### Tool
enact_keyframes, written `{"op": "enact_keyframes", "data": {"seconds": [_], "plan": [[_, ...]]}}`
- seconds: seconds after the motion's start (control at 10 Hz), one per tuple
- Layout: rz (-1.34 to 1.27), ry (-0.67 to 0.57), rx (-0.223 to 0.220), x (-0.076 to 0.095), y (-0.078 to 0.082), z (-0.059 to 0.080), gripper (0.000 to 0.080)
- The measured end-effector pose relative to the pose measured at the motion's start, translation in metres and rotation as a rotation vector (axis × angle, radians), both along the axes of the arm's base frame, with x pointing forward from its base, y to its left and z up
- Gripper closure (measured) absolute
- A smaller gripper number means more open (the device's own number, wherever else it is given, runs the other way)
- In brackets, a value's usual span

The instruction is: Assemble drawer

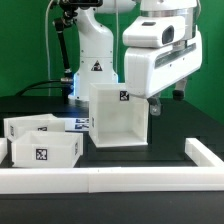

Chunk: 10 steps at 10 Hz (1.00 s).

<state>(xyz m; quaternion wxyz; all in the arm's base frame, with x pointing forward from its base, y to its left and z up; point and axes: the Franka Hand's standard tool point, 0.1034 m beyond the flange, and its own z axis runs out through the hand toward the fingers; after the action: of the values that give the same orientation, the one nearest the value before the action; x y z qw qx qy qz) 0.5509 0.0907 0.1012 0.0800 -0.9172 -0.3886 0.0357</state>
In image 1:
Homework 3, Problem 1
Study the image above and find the white drawer box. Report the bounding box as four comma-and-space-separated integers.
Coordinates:
12, 131, 83, 168
4, 114, 65, 141

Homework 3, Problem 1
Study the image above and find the black cable bundle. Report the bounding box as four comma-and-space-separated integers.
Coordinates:
14, 18, 75, 98

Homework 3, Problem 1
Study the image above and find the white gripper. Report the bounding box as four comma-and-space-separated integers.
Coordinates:
124, 31, 202, 116

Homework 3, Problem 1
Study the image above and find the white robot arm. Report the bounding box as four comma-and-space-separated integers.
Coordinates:
55, 0, 202, 112

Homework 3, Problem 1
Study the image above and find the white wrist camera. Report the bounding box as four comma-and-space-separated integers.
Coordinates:
123, 16, 185, 48

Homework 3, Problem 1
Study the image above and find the white perimeter fence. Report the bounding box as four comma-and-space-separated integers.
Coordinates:
0, 138, 224, 194

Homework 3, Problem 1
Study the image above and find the marker tag sheet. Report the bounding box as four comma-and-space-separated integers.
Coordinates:
64, 118, 89, 131

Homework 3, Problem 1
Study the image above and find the white thin cable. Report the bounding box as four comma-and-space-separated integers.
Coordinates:
44, 0, 55, 97

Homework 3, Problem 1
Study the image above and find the large white drawer cabinet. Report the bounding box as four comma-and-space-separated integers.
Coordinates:
89, 83, 148, 148

